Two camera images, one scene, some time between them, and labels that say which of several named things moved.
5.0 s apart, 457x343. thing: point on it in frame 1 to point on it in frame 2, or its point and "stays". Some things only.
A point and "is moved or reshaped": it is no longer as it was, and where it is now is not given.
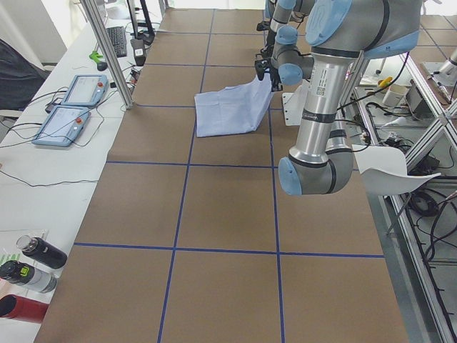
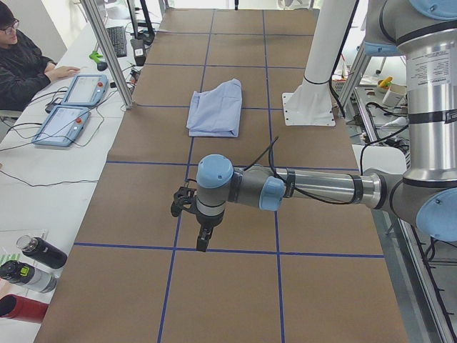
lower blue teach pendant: (63, 126) stays
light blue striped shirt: (233, 110) is moved or reshaped
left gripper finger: (275, 85) to (203, 238)
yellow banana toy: (385, 82) stays
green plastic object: (96, 56) stays
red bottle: (12, 306) stays
